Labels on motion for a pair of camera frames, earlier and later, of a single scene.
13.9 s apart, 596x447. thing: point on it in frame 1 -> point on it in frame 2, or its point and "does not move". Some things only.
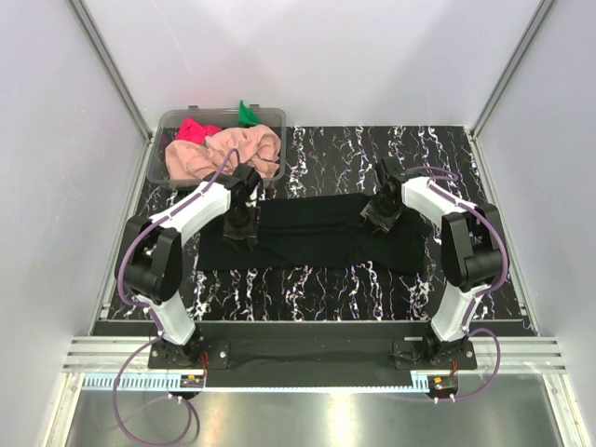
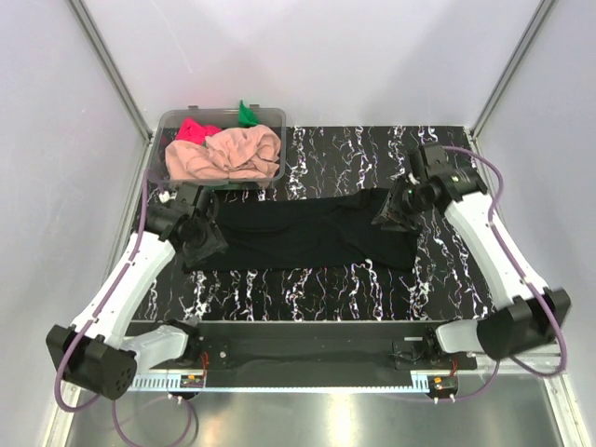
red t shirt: (190, 129) does not move
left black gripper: (248, 234) -> (215, 243)
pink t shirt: (256, 145) does not move
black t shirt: (324, 234) does not move
